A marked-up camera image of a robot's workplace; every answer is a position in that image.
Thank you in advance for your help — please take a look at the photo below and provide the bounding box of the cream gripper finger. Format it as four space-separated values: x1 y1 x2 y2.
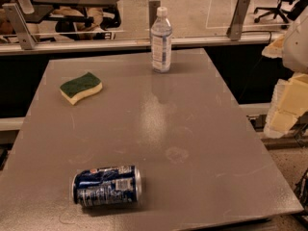
262 35 285 59
264 73 308 139

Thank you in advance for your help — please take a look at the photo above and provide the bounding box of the blue pepsi can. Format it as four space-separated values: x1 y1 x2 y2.
72 166 141 207

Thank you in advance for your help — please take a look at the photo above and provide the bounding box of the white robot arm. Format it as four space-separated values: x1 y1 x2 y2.
262 8 308 139

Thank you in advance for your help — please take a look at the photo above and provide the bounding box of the clear plastic water bottle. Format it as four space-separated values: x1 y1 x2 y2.
150 7 172 73

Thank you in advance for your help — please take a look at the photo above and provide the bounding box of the green and yellow sponge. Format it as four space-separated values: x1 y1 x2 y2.
60 72 103 105

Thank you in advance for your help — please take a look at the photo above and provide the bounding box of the black desk in background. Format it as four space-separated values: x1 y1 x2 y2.
24 0 121 26

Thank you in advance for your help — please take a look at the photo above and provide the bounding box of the black cable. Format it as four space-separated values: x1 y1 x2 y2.
241 30 273 45

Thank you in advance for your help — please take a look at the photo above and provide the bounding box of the right metal bracket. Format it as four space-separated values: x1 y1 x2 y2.
226 0 250 40

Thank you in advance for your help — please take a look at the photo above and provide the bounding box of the metal bracket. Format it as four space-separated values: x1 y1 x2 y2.
226 0 250 40
148 0 161 27
3 3 37 50

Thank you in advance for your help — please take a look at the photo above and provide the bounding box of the middle metal bracket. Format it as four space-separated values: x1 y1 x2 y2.
148 0 161 27

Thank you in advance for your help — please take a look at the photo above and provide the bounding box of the left metal bracket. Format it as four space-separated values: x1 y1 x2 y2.
3 3 37 50

